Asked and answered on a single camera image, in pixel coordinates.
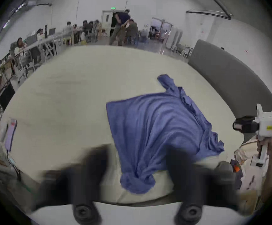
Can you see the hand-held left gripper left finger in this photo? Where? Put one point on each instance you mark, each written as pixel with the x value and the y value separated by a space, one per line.
pixel 89 172

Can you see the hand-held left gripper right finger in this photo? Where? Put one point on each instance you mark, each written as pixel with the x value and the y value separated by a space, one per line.
pixel 185 177

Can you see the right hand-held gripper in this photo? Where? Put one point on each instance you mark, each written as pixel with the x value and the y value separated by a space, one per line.
pixel 266 125

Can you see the blue shirt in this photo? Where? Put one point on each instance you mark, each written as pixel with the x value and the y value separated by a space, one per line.
pixel 159 128

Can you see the person's right forearm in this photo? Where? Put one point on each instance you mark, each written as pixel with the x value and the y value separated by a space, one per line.
pixel 270 177

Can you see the grey padded headboard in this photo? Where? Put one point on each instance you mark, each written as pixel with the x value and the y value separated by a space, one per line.
pixel 229 78

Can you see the phone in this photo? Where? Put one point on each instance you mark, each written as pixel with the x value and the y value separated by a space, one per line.
pixel 10 135

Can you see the bed with beige sheet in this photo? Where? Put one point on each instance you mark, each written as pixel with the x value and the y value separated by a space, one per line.
pixel 84 85

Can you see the row of tables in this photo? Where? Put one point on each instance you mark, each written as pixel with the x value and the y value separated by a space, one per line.
pixel 36 49

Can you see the group of people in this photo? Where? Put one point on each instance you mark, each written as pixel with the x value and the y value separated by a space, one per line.
pixel 86 30

